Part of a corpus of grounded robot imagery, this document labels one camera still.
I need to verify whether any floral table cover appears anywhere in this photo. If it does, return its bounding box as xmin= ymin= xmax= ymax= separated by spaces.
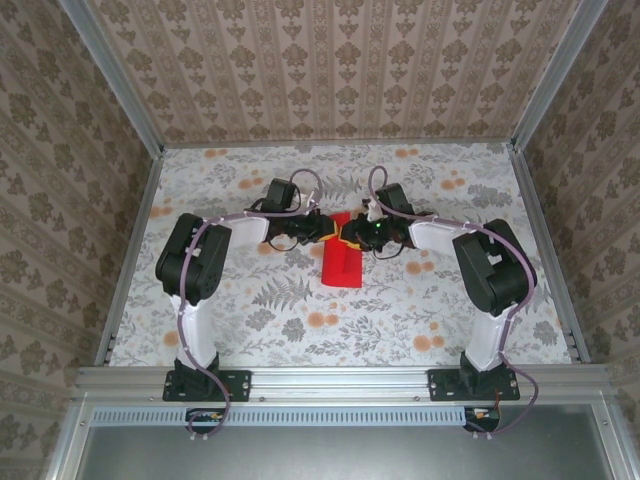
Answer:
xmin=107 ymin=142 xmax=576 ymax=369

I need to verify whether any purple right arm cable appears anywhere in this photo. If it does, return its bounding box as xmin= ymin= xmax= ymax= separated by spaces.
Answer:
xmin=368 ymin=165 xmax=542 ymax=441

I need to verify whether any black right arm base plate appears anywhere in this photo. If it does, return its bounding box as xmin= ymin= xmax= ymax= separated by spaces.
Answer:
xmin=428 ymin=368 xmax=521 ymax=403

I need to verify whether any grey slotted cable duct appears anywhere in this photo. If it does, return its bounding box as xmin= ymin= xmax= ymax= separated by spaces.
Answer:
xmin=92 ymin=405 xmax=501 ymax=427

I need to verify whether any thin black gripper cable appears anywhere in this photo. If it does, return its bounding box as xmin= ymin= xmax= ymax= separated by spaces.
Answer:
xmin=258 ymin=233 xmax=302 ymax=255
xmin=372 ymin=239 xmax=417 ymax=261

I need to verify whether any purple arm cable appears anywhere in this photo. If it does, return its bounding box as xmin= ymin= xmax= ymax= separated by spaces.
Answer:
xmin=368 ymin=165 xmax=542 ymax=441
xmin=172 ymin=168 xmax=326 ymax=444

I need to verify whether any aluminium frame post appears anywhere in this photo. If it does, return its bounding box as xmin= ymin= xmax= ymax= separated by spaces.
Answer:
xmin=57 ymin=0 xmax=166 ymax=156
xmin=509 ymin=0 xmax=614 ymax=151

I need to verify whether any black connector board with wires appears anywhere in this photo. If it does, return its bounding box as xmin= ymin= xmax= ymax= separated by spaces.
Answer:
xmin=463 ymin=405 xmax=501 ymax=434
xmin=185 ymin=407 xmax=224 ymax=434

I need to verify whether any thin aluminium table edge rail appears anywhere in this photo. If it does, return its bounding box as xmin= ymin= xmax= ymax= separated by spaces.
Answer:
xmin=162 ymin=138 xmax=516 ymax=150

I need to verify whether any grey sheet metal panel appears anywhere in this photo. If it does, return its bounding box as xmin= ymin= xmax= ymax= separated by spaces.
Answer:
xmin=74 ymin=405 xmax=617 ymax=480

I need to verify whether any thin black right gripper cable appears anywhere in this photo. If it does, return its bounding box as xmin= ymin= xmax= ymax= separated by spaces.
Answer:
xmin=372 ymin=239 xmax=417 ymax=261

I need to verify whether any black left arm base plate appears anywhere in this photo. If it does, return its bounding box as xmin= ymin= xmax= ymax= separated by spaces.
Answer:
xmin=162 ymin=368 xmax=252 ymax=403

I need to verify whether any thin black left gripper cable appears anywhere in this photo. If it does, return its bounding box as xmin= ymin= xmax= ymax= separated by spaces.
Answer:
xmin=258 ymin=233 xmax=302 ymax=255

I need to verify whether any aluminium side rail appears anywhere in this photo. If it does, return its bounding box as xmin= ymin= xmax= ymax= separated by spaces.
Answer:
xmin=94 ymin=149 xmax=166 ymax=366
xmin=507 ymin=144 xmax=594 ymax=364

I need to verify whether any aluminium cross rail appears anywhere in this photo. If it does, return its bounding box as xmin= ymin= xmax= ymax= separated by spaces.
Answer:
xmin=74 ymin=364 xmax=614 ymax=402

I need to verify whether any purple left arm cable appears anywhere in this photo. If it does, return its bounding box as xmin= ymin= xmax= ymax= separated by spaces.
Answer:
xmin=172 ymin=168 xmax=326 ymax=444

